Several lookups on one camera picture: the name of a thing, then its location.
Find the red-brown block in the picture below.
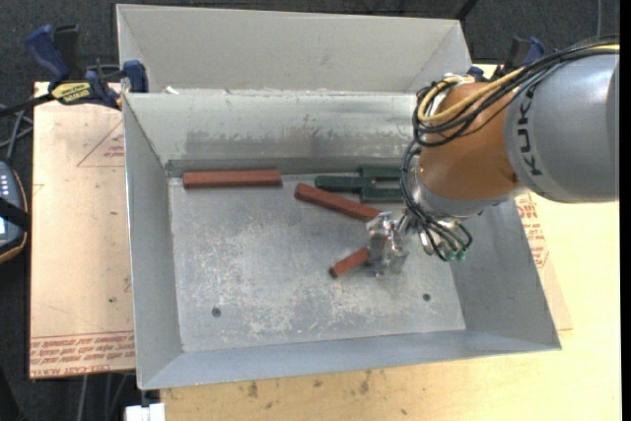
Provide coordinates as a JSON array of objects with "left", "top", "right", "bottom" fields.
[
  {"left": 328, "top": 246, "right": 372, "bottom": 280},
  {"left": 181, "top": 169, "right": 284, "bottom": 190},
  {"left": 293, "top": 182, "right": 383, "bottom": 222}
]

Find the dark green flat block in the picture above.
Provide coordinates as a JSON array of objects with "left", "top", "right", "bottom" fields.
[
  {"left": 358, "top": 166, "right": 404, "bottom": 179},
  {"left": 360, "top": 190, "right": 407, "bottom": 205},
  {"left": 314, "top": 174, "right": 406, "bottom": 194}
]

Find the grey metal bin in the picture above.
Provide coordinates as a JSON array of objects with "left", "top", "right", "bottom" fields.
[{"left": 115, "top": 3, "right": 563, "bottom": 391}]

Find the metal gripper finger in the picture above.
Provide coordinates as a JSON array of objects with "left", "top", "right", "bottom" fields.
[
  {"left": 367, "top": 233, "right": 390, "bottom": 265},
  {"left": 377, "top": 243, "right": 411, "bottom": 280}
]

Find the brown cardboard board, red print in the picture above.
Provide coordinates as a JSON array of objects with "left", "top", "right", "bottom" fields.
[{"left": 29, "top": 80, "right": 576, "bottom": 381}]

